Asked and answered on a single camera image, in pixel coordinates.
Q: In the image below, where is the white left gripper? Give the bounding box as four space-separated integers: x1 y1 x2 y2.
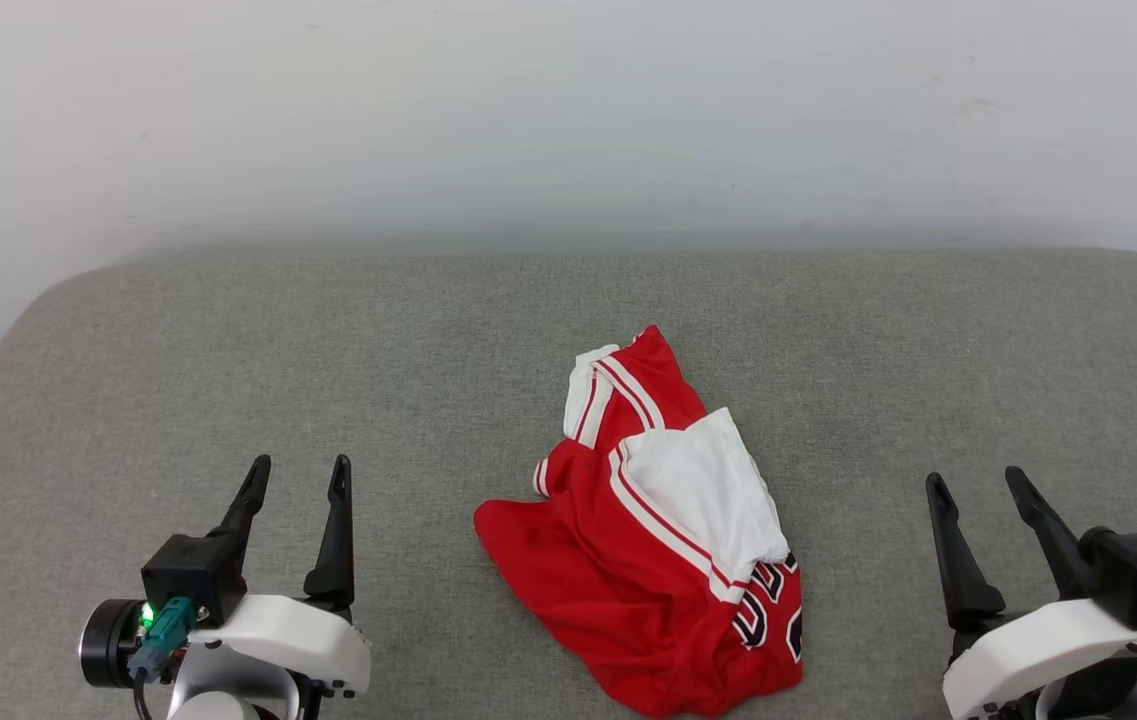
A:
186 454 372 701

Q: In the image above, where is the red and white sports jersey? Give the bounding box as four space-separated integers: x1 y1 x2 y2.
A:
473 323 805 719

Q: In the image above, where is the grey fabric sofa cushion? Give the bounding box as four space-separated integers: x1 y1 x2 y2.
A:
0 248 1137 720

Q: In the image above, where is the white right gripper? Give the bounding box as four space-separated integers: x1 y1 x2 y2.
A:
925 466 1137 720

